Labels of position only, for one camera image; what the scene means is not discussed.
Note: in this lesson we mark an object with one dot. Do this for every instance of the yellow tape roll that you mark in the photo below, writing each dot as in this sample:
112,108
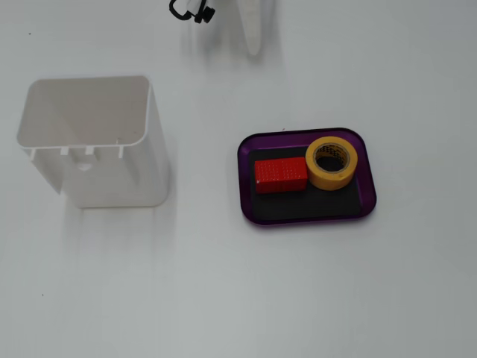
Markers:
329,181

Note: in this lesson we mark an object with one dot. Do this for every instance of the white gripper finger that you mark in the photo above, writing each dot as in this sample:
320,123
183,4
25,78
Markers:
253,26

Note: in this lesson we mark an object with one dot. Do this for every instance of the white plastic bin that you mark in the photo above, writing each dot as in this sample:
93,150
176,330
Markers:
112,112

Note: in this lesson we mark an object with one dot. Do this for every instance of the black tray mat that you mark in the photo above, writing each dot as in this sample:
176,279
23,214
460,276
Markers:
309,203

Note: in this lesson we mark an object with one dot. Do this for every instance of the red perforated block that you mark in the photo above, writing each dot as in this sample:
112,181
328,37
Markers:
280,174

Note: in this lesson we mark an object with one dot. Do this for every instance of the white camera mount black lens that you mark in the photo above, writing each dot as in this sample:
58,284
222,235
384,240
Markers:
204,14

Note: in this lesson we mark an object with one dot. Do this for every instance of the purple metal tray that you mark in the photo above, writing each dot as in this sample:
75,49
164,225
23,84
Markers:
367,175

